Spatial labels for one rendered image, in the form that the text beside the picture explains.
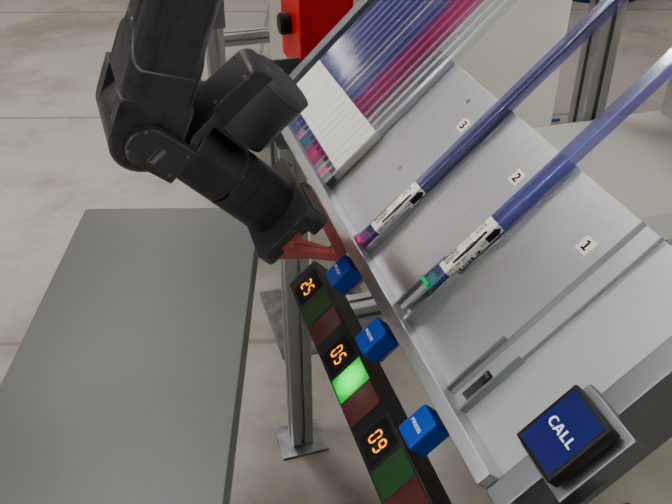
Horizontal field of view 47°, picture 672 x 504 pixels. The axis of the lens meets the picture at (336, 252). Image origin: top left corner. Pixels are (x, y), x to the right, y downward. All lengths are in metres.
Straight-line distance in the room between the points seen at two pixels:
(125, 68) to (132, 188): 1.80
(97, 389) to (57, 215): 1.52
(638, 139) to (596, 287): 0.71
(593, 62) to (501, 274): 0.69
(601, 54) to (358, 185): 0.57
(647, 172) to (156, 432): 0.77
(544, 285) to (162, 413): 0.38
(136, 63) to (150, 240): 0.47
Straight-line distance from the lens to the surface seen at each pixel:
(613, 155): 1.21
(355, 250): 0.73
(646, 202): 1.11
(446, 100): 0.81
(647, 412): 0.54
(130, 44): 0.58
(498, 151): 0.72
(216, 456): 0.73
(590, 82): 1.29
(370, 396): 0.68
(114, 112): 0.60
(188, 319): 0.87
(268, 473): 1.48
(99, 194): 2.37
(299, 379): 1.40
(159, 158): 0.62
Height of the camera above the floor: 1.15
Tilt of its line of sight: 35 degrees down
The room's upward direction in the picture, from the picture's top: straight up
